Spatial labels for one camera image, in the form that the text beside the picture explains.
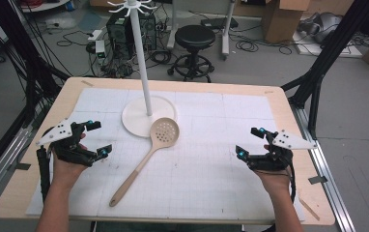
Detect black round stool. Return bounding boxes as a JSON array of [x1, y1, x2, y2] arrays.
[[166, 24, 217, 84]]

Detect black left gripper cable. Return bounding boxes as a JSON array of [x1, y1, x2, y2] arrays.
[[36, 145, 52, 203]]

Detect person's left hand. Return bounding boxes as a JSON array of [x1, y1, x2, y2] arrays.
[[50, 151, 90, 191]]

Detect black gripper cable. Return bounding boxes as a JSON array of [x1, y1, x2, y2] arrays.
[[36, 145, 52, 203], [286, 160, 298, 205]]

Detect flat black box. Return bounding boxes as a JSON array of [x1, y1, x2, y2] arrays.
[[200, 15, 240, 30]]

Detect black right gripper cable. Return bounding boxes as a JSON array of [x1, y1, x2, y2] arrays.
[[286, 160, 298, 205]]

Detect round white table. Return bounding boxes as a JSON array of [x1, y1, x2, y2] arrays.
[[20, 0, 71, 14]]

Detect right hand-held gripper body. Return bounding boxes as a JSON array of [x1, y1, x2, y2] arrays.
[[245, 129, 319, 172]]

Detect black computer tower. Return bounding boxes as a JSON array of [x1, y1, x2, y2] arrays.
[[105, 13, 158, 62]]

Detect thin wooden stick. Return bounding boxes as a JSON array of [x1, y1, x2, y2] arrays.
[[298, 197, 321, 222]]

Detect beige slotted spoon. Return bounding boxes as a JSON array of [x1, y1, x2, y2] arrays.
[[108, 117, 181, 208]]

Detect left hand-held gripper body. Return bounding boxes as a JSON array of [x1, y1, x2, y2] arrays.
[[36, 119, 99, 167]]

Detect black metal frame stand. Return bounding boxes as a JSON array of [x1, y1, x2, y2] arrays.
[[280, 0, 369, 141], [0, 0, 71, 127]]

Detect grey floor appliance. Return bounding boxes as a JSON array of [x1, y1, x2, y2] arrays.
[[298, 12, 344, 45]]

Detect white hook rack stand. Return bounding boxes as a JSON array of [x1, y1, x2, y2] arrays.
[[106, 0, 178, 139]]

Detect white power strip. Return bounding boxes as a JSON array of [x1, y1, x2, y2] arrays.
[[86, 29, 103, 44]]

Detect tall cardboard box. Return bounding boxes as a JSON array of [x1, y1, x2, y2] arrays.
[[261, 0, 311, 45]]

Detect person's right hand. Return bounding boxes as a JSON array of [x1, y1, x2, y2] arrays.
[[254, 161, 296, 194]]

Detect white grid mat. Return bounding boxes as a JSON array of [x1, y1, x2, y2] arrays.
[[25, 87, 306, 220]]

